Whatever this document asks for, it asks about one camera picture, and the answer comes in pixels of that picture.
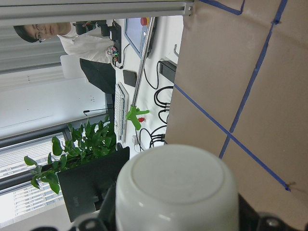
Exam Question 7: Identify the black monitor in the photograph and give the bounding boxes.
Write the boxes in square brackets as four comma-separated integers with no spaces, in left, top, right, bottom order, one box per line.
[57,147,130,222]

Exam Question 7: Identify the person in white shirt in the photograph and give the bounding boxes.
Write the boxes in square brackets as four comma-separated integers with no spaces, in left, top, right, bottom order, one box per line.
[14,22,116,94]

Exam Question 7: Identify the black power adapter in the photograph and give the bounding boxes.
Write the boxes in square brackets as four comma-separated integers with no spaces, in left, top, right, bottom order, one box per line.
[159,61,177,82]

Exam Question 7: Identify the white keyboard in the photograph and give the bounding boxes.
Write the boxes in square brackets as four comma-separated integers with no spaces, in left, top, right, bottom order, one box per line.
[114,82,129,143]

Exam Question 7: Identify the green potted plant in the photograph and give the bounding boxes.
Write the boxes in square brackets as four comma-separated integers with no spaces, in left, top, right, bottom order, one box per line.
[24,116,116,194]

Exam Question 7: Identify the black smartphone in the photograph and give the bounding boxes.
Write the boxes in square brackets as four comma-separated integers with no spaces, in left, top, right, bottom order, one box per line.
[123,70,137,87]

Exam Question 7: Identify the blue teach pendant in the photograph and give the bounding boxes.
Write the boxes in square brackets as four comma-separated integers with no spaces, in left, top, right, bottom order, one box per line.
[124,17,150,58]

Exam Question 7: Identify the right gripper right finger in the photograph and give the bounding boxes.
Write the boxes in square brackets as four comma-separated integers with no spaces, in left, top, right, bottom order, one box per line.
[238,194,298,231]

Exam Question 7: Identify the pale green cup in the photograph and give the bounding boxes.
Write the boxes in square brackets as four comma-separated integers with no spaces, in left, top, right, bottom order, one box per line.
[115,144,240,231]

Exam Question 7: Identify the green handled reacher grabber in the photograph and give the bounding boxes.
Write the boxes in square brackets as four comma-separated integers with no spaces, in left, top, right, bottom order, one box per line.
[126,17,155,130]

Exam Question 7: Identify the aluminium frame post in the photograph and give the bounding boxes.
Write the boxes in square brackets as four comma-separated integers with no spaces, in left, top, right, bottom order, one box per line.
[0,0,194,26]

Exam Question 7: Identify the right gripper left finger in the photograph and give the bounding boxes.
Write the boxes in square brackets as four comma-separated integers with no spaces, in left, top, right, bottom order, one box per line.
[31,182,117,231]

